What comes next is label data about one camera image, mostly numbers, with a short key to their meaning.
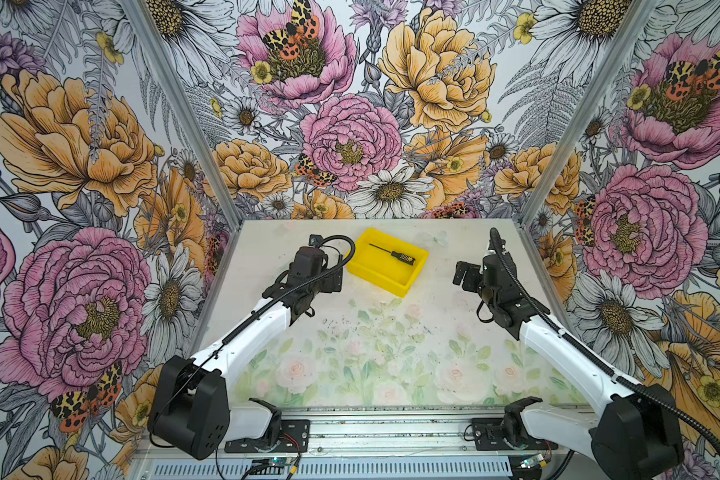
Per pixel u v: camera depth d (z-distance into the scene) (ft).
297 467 2.31
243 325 1.65
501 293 2.05
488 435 2.43
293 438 2.40
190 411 1.34
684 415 1.24
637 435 1.30
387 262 3.56
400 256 3.55
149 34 2.44
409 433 2.50
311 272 2.11
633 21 2.40
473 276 2.44
